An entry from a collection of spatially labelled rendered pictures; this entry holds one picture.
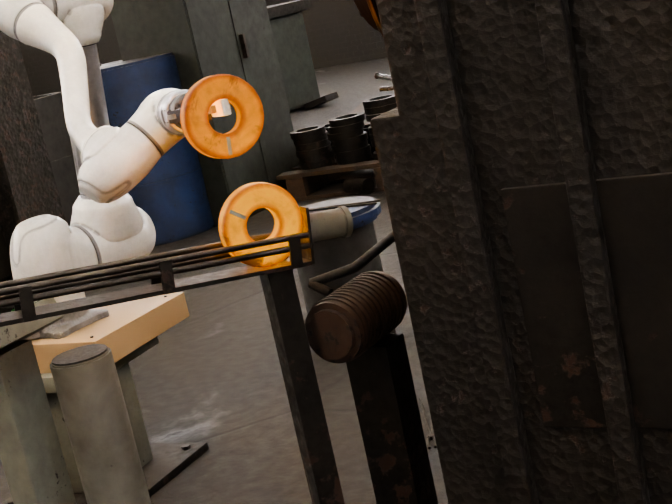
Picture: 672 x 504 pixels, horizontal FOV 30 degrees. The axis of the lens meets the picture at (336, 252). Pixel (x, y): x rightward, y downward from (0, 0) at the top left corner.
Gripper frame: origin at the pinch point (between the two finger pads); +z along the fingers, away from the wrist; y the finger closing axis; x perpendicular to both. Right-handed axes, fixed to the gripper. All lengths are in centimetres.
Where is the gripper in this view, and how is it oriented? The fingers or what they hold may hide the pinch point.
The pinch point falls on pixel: (219, 107)
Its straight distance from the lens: 235.4
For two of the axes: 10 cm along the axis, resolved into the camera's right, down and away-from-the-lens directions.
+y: -8.8, 2.7, -3.8
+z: 4.1, 0.7, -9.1
